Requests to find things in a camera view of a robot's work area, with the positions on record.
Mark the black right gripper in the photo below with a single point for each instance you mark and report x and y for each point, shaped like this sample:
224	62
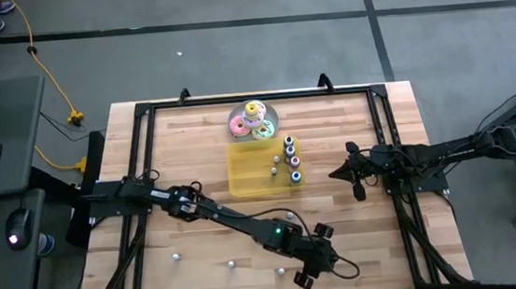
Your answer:
356	173

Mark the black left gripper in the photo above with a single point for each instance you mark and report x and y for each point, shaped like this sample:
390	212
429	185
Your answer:
312	261

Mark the small red-labelled dropper bottle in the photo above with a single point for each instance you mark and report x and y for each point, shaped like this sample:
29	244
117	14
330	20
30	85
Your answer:
281	271

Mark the blue-capped large colouring bottle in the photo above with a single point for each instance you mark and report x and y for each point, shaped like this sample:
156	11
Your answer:
296	177

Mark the pink-capped large colouring bottle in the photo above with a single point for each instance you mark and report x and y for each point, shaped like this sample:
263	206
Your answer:
295	162

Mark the small white-capped dropper bottle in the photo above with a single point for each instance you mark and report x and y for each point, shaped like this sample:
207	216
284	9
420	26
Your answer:
176	257
290	215
274	171
231	264

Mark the violet-capped large colouring bottle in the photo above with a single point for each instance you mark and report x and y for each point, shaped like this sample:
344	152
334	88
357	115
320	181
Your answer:
290	151

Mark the small orange dropper bottle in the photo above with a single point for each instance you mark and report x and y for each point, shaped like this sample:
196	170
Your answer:
276	159

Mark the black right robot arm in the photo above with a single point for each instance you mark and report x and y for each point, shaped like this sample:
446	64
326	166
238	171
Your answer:
450	151

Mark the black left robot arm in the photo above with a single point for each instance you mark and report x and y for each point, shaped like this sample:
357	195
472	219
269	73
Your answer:
227	218

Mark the yellow translucent plastic bin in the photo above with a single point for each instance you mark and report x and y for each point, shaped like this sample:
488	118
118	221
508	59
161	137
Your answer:
251	178

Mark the grey round plate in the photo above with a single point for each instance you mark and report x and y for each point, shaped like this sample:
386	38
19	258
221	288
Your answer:
270	108

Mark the lavender toy donut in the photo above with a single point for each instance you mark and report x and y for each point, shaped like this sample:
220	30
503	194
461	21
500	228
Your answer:
251	122

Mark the yellow toy donut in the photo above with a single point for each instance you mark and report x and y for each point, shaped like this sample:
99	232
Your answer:
247	107

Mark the pink toy donut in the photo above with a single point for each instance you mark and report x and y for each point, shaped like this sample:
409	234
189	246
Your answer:
234	127

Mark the black computer mouse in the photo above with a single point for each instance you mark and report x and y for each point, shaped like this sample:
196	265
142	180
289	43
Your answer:
19	226

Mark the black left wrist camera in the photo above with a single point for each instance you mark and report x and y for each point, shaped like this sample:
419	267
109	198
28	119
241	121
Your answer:
330	257

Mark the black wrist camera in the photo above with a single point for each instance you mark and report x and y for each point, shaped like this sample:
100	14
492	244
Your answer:
378	153
330	257

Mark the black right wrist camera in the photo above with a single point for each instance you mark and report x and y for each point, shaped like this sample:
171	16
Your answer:
378	153

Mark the black frame hook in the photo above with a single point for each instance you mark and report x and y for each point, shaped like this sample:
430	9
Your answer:
325	81
183	95

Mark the black aluminium table frame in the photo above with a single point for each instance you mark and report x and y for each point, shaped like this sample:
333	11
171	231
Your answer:
258	97

